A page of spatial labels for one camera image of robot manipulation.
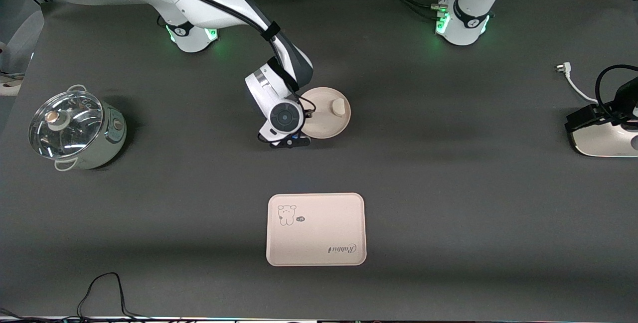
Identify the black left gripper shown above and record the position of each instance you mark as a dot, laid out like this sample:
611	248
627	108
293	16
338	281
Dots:
582	117

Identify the small white bun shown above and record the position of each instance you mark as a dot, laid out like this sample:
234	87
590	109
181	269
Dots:
339	107

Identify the round beige plate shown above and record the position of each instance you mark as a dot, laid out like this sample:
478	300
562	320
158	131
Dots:
326	118

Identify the beige rectangular rabbit tray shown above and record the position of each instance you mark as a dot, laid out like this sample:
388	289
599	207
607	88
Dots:
319	233

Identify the white rounded appliance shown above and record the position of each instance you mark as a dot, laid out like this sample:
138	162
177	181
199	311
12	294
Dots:
603	141

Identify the dark grey table mat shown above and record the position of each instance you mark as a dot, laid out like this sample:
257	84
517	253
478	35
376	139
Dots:
398	163

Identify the pale green electric pot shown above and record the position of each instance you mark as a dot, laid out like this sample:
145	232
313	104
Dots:
107	138

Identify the glass pot lid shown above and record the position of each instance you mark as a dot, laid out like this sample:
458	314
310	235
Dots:
67	123

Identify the grey chair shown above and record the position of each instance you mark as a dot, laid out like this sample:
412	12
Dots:
22	39

